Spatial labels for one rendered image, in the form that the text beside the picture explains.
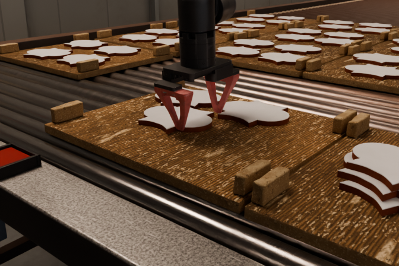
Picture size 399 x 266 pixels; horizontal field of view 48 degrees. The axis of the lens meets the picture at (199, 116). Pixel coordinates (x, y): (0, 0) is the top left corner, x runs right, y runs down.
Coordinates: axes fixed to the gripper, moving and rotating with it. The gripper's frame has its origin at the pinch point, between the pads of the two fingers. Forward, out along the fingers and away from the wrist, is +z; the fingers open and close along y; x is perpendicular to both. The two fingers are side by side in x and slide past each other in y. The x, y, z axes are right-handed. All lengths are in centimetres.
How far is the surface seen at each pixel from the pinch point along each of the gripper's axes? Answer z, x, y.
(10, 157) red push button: 0.9, -12.9, 26.9
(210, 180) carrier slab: 0.6, 14.5, 14.6
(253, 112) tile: 1.0, 4.8, -9.1
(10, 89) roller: 4, -52, 7
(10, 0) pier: 3, -223, -82
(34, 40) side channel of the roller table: 3, -96, -24
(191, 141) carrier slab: 1.1, 4.0, 6.6
